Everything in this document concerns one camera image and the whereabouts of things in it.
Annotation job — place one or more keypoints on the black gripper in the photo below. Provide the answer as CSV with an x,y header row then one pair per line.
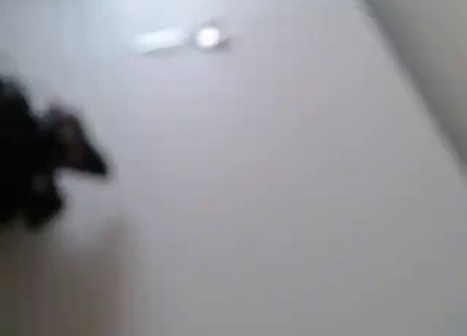
x,y
74,146

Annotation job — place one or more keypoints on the silver metal spoon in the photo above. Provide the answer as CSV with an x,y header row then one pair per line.
x,y
208,37

